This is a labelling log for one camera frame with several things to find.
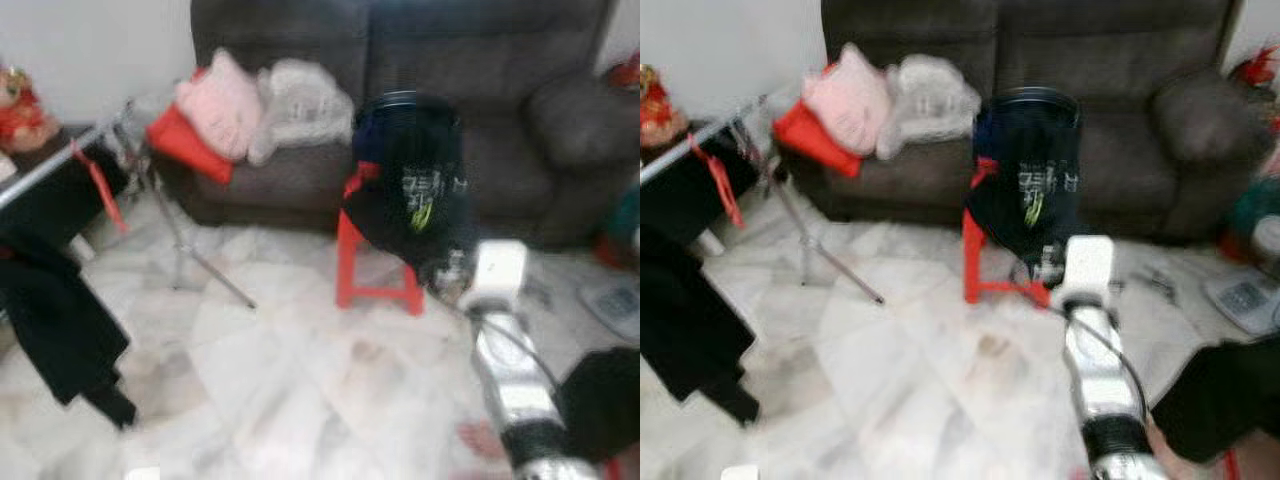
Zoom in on pink cat face pillow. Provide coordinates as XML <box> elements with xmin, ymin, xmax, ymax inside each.
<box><xmin>175</xmin><ymin>50</ymin><xmax>264</xmax><ymax>163</ymax></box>
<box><xmin>800</xmin><ymin>45</ymin><xmax>893</xmax><ymax>156</ymax></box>

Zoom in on grey plush toy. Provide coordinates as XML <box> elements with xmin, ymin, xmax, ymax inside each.
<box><xmin>247</xmin><ymin>58</ymin><xmax>355</xmax><ymax>166</ymax></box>
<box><xmin>875</xmin><ymin>55</ymin><xmax>983</xmax><ymax>161</ymax></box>

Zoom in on red cushion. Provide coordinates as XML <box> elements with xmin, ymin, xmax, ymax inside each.
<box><xmin>773</xmin><ymin>70</ymin><xmax>863</xmax><ymax>179</ymax></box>
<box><xmin>147</xmin><ymin>70</ymin><xmax>236</xmax><ymax>186</ymax></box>

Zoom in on red empty clothes hanger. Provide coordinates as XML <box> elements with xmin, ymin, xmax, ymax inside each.
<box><xmin>688</xmin><ymin>133</ymin><xmax>746</xmax><ymax>229</ymax></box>
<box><xmin>70</xmin><ymin>143</ymin><xmax>128</xmax><ymax>234</ymax></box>

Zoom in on black garment white green print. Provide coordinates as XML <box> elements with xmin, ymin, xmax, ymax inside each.
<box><xmin>965</xmin><ymin>105</ymin><xmax>1086</xmax><ymax>271</ymax></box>
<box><xmin>345</xmin><ymin>105</ymin><xmax>479</xmax><ymax>276</ymax></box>

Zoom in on red plastic stool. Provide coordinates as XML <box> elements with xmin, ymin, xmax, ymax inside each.
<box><xmin>335</xmin><ymin>208</ymin><xmax>426</xmax><ymax>316</ymax></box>
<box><xmin>962</xmin><ymin>205</ymin><xmax>1051</xmax><ymax>306</ymax></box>

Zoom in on dark grey sofa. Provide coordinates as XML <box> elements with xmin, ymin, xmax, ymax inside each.
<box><xmin>190</xmin><ymin>0</ymin><xmax>641</xmax><ymax>251</ymax></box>
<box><xmin>820</xmin><ymin>0</ymin><xmax>1271</xmax><ymax>246</ymax></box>

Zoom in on black TV stand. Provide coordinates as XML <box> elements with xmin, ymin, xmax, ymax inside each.
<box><xmin>640</xmin><ymin>140</ymin><xmax>756</xmax><ymax>246</ymax></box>
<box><xmin>0</xmin><ymin>130</ymin><xmax>131</xmax><ymax>251</ymax></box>

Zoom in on silver metal clothes rail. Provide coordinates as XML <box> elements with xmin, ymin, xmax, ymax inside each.
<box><xmin>640</xmin><ymin>95</ymin><xmax>886</xmax><ymax>306</ymax></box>
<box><xmin>0</xmin><ymin>100</ymin><xmax>256</xmax><ymax>311</ymax></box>

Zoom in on white bathroom scale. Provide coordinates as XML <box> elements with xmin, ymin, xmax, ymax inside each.
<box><xmin>580</xmin><ymin>278</ymin><xmax>641</xmax><ymax>343</ymax></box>
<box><xmin>1205</xmin><ymin>270</ymin><xmax>1280</xmax><ymax>336</ymax></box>

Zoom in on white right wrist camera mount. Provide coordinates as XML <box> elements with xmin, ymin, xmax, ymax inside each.
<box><xmin>458</xmin><ymin>240</ymin><xmax>529</xmax><ymax>313</ymax></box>
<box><xmin>1055</xmin><ymin>235</ymin><xmax>1116</xmax><ymax>306</ymax></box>

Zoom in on red fortune god statue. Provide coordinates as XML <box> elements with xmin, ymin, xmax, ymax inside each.
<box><xmin>0</xmin><ymin>65</ymin><xmax>61</xmax><ymax>151</ymax></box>
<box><xmin>640</xmin><ymin>65</ymin><xmax>686</xmax><ymax>146</ymax></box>

